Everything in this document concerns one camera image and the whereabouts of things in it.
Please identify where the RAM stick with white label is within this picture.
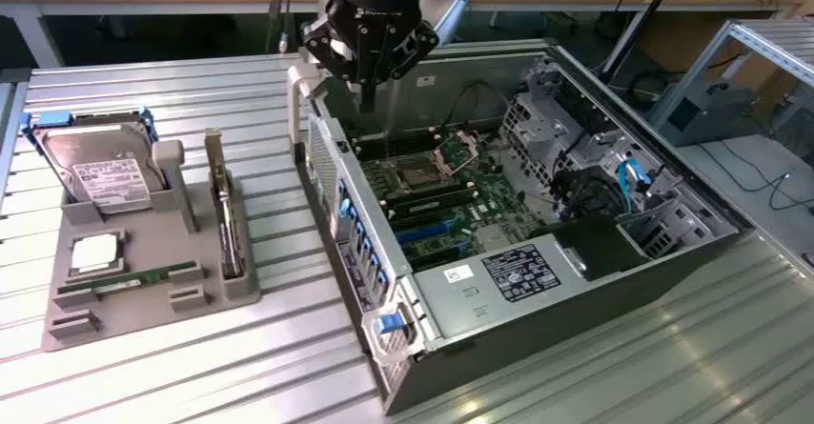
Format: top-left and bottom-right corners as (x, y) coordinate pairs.
(384, 188), (475, 218)

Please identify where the hanging cable with metal plug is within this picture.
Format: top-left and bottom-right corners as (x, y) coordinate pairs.
(269, 0), (298, 54)

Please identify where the grey box device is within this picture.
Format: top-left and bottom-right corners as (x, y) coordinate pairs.
(657, 80), (757, 147)

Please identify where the black expansion slot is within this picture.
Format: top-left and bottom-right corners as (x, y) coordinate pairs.
(405, 245), (469, 271)

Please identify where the grey plastic parts rack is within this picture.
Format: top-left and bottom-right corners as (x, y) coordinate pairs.
(40, 138), (262, 353)

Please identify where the open black PC case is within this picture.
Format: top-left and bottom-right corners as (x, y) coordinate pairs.
(285, 37), (757, 416)

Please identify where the grey metal disk bay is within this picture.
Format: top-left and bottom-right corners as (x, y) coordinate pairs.
(499, 56), (643, 177)

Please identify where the CPU socket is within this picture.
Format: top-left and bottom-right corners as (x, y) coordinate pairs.
(393, 159), (447, 190)

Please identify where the silver CPU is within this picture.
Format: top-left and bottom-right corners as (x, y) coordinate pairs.
(68, 235), (122, 273)

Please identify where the black graphics card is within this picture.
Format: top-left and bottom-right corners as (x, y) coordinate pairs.
(202, 127), (248, 278)

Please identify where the green RAM stick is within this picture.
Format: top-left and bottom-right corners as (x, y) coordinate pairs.
(57, 262), (196, 296)

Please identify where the black tripod pole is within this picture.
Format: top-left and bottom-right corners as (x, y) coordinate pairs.
(600, 0), (687, 75)

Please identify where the black plastic air duct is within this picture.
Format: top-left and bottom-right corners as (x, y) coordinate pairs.
(529, 216), (653, 282)

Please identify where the silver hard disk drive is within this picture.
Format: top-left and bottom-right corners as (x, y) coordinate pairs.
(30, 121), (160, 214)

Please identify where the grey power supply unit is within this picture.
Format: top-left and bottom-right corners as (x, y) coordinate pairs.
(412, 232), (589, 342)

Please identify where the blue expansion slot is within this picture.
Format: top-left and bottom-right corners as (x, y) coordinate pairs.
(393, 218), (456, 243)

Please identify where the aluminium profile frame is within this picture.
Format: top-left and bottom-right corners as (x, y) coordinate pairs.
(645, 17), (814, 132)

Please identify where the metal socket cover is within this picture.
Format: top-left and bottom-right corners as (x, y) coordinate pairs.
(431, 131), (481, 172)

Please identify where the green motherboard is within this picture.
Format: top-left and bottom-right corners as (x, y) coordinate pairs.
(354, 131), (555, 273)

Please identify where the black cable with green light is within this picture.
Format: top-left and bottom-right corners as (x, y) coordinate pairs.
(697, 140), (814, 212)

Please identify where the blue disk wire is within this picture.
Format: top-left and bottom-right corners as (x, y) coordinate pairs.
(613, 154), (656, 215)

